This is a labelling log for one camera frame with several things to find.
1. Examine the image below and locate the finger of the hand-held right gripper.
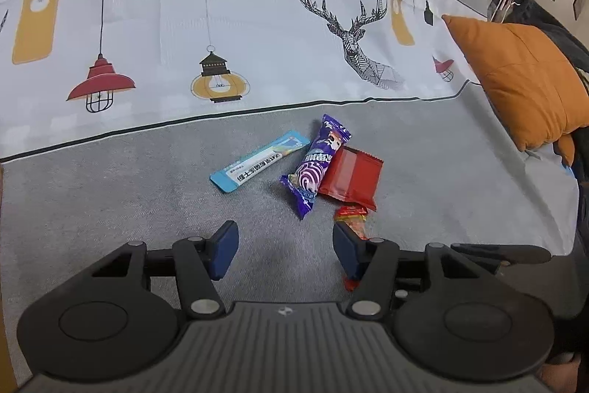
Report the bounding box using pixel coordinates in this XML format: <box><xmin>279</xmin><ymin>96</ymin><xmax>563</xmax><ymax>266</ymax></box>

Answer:
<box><xmin>451</xmin><ymin>242</ymin><xmax>553</xmax><ymax>277</ymax></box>

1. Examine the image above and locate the dark clothes pile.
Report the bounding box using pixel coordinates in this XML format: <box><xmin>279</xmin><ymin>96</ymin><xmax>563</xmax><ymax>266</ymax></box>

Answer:
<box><xmin>506</xmin><ymin>0</ymin><xmax>589</xmax><ymax>72</ymax></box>

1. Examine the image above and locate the person's right forearm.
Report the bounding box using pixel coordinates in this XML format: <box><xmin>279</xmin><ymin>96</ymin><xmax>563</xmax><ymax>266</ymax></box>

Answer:
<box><xmin>536</xmin><ymin>351</ymin><xmax>585</xmax><ymax>393</ymax></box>

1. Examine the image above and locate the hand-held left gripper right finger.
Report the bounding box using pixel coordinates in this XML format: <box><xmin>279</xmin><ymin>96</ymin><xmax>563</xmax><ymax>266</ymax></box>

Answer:
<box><xmin>332</xmin><ymin>221</ymin><xmax>489</xmax><ymax>321</ymax></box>

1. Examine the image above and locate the purple candy packet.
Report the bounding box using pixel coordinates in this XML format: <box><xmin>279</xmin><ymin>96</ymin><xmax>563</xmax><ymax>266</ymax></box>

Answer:
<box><xmin>281</xmin><ymin>113</ymin><xmax>353</xmax><ymax>221</ymax></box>

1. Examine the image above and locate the orange pillow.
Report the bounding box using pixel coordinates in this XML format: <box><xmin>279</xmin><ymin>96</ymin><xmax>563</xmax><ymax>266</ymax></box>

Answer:
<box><xmin>442</xmin><ymin>14</ymin><xmax>589</xmax><ymax>167</ymax></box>

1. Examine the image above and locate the square red snack packet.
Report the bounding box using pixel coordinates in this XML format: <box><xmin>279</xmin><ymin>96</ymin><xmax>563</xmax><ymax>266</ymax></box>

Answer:
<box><xmin>318</xmin><ymin>145</ymin><xmax>385</xmax><ymax>212</ymax></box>

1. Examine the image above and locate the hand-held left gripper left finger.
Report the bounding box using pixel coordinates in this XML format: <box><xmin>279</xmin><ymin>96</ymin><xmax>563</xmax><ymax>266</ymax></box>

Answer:
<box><xmin>89</xmin><ymin>220</ymin><xmax>240</xmax><ymax>321</ymax></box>

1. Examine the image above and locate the light blue stick packet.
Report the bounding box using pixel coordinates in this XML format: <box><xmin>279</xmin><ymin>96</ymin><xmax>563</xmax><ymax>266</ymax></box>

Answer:
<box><xmin>210</xmin><ymin>130</ymin><xmax>311</xmax><ymax>194</ymax></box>

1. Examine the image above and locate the long red snack packet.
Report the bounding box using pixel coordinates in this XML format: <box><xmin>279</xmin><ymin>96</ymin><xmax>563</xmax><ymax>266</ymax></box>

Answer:
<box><xmin>334</xmin><ymin>204</ymin><xmax>369</xmax><ymax>293</ymax></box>

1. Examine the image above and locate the grey printed sofa cover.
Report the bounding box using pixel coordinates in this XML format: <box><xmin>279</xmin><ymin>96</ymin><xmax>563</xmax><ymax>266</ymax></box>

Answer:
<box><xmin>0</xmin><ymin>0</ymin><xmax>589</xmax><ymax>393</ymax></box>

